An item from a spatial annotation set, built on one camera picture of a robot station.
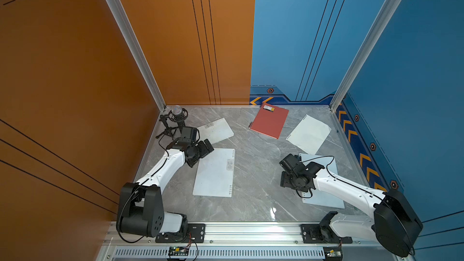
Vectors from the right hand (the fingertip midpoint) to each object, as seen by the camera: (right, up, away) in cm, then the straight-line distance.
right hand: (286, 184), depth 85 cm
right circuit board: (+15, -23, -14) cm, 30 cm away
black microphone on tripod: (-55, +30, +5) cm, 63 cm away
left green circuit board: (-47, -22, -14) cm, 53 cm away
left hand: (-38, +16, +5) cm, 42 cm away
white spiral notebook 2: (+5, +2, -18) cm, 19 cm away
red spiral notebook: (-3, +30, +28) cm, 42 cm away
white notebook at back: (-36, +24, +21) cm, 48 cm away
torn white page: (+19, +22, +21) cm, 36 cm away
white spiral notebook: (-35, +3, +6) cm, 35 cm away
